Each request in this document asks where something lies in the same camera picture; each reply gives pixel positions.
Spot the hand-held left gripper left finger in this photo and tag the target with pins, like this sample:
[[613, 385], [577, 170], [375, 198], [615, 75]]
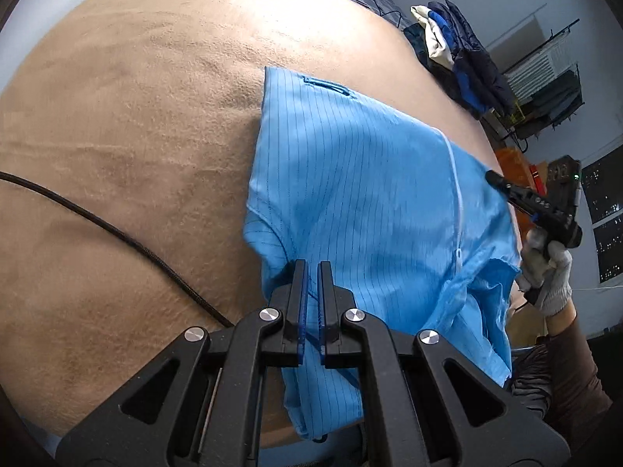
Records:
[[297, 311]]

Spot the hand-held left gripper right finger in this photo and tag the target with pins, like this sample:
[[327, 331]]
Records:
[[327, 311]]

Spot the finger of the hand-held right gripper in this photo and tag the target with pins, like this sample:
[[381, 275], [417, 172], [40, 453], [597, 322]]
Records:
[[506, 186]]

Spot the light blue jacket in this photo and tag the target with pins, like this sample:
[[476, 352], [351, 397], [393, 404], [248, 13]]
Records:
[[379, 194]]

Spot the person's right forearm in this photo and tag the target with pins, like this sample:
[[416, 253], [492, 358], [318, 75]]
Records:
[[574, 374]]

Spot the black clothes rack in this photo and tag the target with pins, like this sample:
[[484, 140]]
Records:
[[564, 27]]

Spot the person's right hand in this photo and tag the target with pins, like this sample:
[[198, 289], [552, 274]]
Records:
[[555, 282]]

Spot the orange box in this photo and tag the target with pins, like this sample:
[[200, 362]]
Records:
[[513, 165]]

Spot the dark window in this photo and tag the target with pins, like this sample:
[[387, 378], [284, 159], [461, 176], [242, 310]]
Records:
[[603, 189]]

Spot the yellow box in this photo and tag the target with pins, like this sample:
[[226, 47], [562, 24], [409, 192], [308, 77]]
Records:
[[516, 116]]

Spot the dark hanging garment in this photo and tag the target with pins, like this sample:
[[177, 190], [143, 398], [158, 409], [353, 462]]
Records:
[[559, 102]]

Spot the white striped hanging towel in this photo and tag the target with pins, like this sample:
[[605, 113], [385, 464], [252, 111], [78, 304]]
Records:
[[535, 70]]

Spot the navy puffer jacket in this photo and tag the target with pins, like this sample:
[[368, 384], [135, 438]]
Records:
[[482, 58]]

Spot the cream white garment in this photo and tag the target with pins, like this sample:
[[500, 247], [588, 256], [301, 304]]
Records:
[[435, 44]]

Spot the dark teal garment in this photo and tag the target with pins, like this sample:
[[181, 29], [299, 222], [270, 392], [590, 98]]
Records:
[[413, 41]]

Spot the person's striped clothing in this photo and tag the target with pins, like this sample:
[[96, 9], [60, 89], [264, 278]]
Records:
[[530, 379]]

